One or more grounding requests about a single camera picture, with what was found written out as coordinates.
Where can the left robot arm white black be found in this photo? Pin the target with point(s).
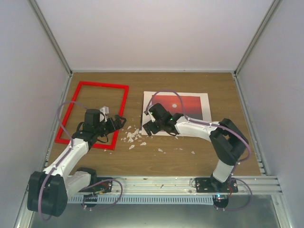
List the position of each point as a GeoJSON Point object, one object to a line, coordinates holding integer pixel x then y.
{"type": "Point", "coordinates": [49, 190]}

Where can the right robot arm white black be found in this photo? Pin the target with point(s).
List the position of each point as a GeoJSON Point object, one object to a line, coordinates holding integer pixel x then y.
{"type": "Point", "coordinates": [227, 140]}

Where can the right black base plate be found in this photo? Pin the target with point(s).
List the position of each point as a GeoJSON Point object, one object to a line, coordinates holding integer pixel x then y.
{"type": "Point", "coordinates": [211, 185]}

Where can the grey slotted cable duct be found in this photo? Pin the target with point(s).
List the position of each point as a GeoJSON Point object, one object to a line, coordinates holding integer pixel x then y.
{"type": "Point", "coordinates": [152, 199]}

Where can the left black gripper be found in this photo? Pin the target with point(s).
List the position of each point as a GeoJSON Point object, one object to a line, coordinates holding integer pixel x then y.
{"type": "Point", "coordinates": [118, 125]}

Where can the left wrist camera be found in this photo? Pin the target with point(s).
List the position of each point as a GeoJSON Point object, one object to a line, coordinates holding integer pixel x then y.
{"type": "Point", "coordinates": [104, 111]}

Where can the white debris pile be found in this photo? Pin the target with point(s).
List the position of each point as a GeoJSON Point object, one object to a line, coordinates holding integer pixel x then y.
{"type": "Point", "coordinates": [132, 137]}

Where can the sunset photo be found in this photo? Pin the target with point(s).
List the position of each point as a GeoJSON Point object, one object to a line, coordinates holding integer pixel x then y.
{"type": "Point", "coordinates": [172, 104]}

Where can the white mat board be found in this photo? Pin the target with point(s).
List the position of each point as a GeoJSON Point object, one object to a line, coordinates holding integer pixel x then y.
{"type": "Point", "coordinates": [148, 96]}

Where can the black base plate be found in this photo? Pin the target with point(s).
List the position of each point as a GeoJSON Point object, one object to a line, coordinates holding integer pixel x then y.
{"type": "Point", "coordinates": [101, 188]}
{"type": "Point", "coordinates": [211, 185]}

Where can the aluminium rail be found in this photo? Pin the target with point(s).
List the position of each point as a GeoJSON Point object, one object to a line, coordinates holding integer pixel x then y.
{"type": "Point", "coordinates": [185, 185]}

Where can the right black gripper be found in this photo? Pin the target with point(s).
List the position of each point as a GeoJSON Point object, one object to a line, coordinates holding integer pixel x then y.
{"type": "Point", "coordinates": [147, 125]}

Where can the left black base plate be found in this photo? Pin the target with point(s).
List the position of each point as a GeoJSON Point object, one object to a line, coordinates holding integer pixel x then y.
{"type": "Point", "coordinates": [101, 188]}

